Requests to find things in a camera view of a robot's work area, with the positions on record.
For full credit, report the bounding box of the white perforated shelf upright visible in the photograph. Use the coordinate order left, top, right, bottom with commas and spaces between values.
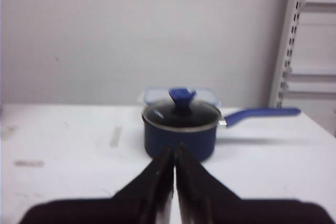
268, 0, 336, 110

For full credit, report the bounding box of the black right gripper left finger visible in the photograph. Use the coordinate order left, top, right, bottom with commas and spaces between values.
20, 147, 174, 223

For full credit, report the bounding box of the dark blue saucepan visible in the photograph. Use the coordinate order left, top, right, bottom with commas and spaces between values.
142, 105, 301, 161

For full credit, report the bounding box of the clear plastic food container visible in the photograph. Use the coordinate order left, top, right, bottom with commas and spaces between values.
139, 87, 221, 106

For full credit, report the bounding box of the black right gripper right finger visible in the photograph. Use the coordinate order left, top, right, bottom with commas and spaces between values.
175, 144, 333, 223

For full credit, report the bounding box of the glass pot lid blue knob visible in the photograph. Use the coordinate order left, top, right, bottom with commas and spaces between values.
142, 100, 222, 132

